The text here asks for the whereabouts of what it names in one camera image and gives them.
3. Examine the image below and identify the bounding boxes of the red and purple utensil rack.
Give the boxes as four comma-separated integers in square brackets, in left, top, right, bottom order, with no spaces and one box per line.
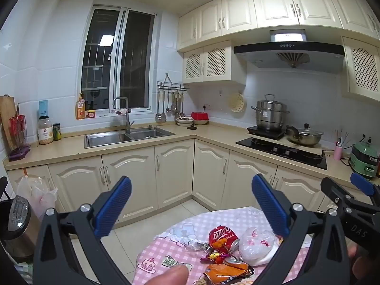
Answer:
[8,103,31,162]

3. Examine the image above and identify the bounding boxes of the green electric cooker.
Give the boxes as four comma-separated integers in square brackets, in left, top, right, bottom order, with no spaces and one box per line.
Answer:
[348,142,380,179]

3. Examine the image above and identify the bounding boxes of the silver foil wrapper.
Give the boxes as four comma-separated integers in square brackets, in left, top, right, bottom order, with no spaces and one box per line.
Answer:
[189,241,210,252]

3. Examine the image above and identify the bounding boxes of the steel pot with glass lid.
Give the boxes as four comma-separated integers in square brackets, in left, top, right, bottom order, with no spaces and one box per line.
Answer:
[286,123,325,147]

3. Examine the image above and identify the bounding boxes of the large clear plastic jar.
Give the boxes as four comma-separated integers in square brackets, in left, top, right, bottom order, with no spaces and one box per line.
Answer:
[37,115,54,145]

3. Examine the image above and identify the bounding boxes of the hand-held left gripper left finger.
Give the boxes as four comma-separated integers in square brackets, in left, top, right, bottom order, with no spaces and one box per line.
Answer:
[33,176,133,285]

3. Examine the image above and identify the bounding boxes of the stainless steel double sink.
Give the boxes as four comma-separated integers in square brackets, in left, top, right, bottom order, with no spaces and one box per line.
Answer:
[84,126,176,149]

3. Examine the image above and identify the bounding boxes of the person's right hand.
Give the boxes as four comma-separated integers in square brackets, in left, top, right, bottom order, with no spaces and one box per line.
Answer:
[347,242,380,285]

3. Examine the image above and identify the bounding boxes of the white plastic bag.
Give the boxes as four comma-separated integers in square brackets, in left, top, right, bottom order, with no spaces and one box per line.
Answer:
[238,227,283,266]

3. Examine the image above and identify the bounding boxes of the cream lattice door cabinet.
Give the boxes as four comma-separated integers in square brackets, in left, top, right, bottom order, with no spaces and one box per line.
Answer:
[182,40,247,84]
[341,36,380,103]

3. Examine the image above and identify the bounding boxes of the grey kitchen faucet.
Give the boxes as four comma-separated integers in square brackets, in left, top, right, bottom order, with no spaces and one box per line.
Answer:
[112,96,135,134]

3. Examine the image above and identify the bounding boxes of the pink utensil cup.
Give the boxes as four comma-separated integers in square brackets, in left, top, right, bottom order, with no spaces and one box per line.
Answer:
[333,129,351,160]

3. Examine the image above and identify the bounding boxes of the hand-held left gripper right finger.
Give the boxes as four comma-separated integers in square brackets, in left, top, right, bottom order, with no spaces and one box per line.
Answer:
[252,173,354,285]

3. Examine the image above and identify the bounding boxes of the hanging clear plastic bag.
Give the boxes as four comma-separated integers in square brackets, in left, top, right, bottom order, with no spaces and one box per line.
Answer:
[16,175,59,221]

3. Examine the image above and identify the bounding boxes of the black gas hob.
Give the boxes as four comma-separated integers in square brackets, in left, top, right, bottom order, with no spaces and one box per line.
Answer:
[235,137,328,171]

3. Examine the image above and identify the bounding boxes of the person's left hand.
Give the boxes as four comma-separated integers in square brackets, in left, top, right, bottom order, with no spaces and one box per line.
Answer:
[147,265,190,285]

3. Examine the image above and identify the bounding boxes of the wall utensil rail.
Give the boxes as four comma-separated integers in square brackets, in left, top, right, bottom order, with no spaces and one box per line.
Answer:
[156,72,190,93]

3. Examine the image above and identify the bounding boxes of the black induction cooker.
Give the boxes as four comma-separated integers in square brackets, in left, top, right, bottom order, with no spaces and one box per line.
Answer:
[246,125,287,141]

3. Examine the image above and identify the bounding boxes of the pink checked tablecloth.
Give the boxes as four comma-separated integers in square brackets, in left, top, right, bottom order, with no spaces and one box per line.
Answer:
[132,206,316,285]

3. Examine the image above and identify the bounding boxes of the red bowl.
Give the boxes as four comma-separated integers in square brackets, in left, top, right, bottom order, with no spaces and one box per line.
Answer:
[190,112,210,125]

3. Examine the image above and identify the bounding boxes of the cream round colander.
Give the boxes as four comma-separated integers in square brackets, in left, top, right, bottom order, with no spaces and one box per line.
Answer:
[228,93,247,113]

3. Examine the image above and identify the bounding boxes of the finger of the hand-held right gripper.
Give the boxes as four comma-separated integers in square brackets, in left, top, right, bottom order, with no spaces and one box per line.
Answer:
[350,172,380,207]
[321,176,358,214]

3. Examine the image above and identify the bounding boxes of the sliding kitchen window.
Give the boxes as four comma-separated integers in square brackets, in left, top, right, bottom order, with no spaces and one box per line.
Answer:
[81,4,157,118]

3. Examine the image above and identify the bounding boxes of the cream upper wall cabinets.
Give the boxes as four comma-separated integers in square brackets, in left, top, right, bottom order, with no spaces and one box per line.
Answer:
[177,0,380,52]

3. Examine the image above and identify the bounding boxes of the red snack packet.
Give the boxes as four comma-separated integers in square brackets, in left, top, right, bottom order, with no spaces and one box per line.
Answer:
[208,225,241,249]

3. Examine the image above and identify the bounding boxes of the cream lower kitchen cabinets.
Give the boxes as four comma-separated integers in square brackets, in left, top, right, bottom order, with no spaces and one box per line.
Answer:
[6,138,357,224]

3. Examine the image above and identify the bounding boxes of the purple yellow candy wrapper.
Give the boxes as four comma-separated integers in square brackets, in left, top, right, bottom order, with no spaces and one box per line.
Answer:
[200,248,233,264]

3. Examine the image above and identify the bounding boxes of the orange dish soap bottle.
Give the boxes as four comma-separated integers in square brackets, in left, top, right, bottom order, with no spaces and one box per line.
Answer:
[76,93,87,120]

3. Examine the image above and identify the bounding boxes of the black range hood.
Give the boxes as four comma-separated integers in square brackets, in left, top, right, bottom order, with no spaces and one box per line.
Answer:
[233,29,345,73]

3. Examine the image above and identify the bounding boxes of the tall steel steamer pot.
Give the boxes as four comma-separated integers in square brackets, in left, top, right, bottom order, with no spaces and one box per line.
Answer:
[251,94,290,132]

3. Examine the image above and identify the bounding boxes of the orange snack wrapper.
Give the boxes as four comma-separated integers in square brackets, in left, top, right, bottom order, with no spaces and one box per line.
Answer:
[203,263,255,284]

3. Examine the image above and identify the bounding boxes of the wooden cutting board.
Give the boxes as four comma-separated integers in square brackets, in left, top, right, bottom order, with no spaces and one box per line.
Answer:
[0,95,18,152]

